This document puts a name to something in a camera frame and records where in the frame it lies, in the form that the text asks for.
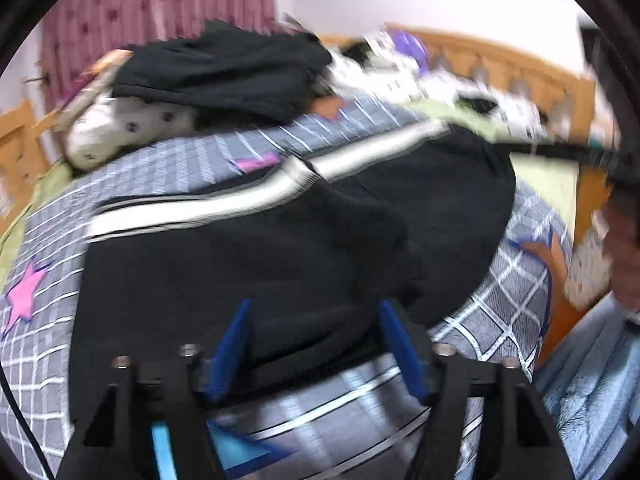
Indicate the white floral duvet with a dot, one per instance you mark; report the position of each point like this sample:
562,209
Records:
370,66

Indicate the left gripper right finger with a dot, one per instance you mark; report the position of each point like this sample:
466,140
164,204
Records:
518,439

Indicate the black pants with white stripe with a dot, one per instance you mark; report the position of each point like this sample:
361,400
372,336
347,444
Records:
276,275

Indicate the grey checkered bed sheet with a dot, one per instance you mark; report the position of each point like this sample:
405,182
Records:
358,424

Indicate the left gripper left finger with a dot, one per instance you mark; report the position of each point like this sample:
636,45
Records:
150,420

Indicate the green fleece blanket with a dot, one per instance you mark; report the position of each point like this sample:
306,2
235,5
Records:
482,248

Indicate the purple plush toy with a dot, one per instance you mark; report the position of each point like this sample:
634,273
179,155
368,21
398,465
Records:
411,46

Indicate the purple patterned pillow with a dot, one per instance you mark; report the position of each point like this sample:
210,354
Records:
91,83

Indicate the wooden bed frame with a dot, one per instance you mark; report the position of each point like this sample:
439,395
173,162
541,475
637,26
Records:
525,75

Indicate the star patterned waste bin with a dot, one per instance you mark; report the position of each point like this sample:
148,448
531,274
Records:
589,273

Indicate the maroon striped curtain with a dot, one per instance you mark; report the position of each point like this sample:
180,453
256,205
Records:
75,33

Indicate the black jacket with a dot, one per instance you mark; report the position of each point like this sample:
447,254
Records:
228,70

